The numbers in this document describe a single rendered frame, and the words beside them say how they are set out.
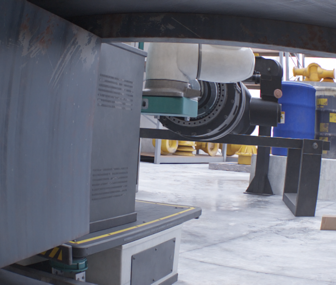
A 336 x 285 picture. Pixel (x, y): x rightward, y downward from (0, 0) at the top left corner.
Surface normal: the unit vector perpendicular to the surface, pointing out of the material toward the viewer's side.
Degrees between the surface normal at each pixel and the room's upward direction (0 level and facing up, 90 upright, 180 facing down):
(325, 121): 90
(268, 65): 90
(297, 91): 90
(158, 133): 90
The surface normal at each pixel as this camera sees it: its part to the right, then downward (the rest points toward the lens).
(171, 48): 0.08, -0.01
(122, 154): 0.92, 0.07
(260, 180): -0.65, -0.04
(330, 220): -0.39, -0.02
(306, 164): -0.15, 0.00
